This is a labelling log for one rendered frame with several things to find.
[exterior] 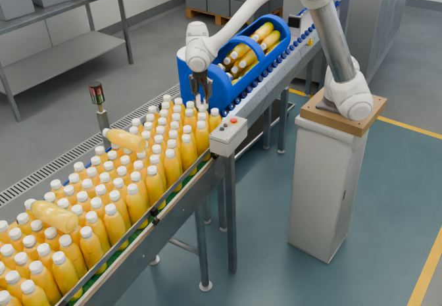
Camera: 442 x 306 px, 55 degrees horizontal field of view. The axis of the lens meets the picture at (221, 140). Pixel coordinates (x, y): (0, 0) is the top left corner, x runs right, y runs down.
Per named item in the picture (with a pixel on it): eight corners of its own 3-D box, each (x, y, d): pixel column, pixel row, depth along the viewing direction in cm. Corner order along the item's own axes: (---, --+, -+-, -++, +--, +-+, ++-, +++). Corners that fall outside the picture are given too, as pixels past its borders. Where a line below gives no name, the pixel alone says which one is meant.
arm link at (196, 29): (187, 50, 204) (186, 62, 193) (185, 18, 195) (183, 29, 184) (210, 49, 204) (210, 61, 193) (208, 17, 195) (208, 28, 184)
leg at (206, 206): (212, 220, 302) (207, 151, 265) (208, 226, 298) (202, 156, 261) (205, 218, 305) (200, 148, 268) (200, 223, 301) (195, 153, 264)
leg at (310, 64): (310, 95, 437) (316, 37, 400) (308, 98, 433) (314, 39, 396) (305, 94, 440) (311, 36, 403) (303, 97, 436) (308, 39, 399)
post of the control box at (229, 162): (237, 270, 268) (234, 142, 209) (233, 274, 265) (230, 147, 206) (231, 267, 270) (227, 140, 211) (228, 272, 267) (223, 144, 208)
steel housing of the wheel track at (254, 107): (338, 38, 397) (343, 2, 377) (223, 172, 249) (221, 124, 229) (309, 33, 410) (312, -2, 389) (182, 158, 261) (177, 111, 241)
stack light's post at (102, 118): (138, 250, 283) (106, 110, 218) (134, 254, 281) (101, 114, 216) (133, 247, 285) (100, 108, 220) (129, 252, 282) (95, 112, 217)
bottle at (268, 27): (271, 20, 281) (258, 30, 268) (275, 30, 283) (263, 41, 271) (262, 24, 286) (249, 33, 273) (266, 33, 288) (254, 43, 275)
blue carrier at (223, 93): (290, 57, 295) (292, 17, 278) (228, 119, 235) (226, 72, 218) (253, 50, 307) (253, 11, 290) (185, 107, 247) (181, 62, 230)
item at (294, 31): (300, 35, 330) (302, 16, 321) (298, 37, 327) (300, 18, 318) (288, 33, 334) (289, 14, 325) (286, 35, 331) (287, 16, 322)
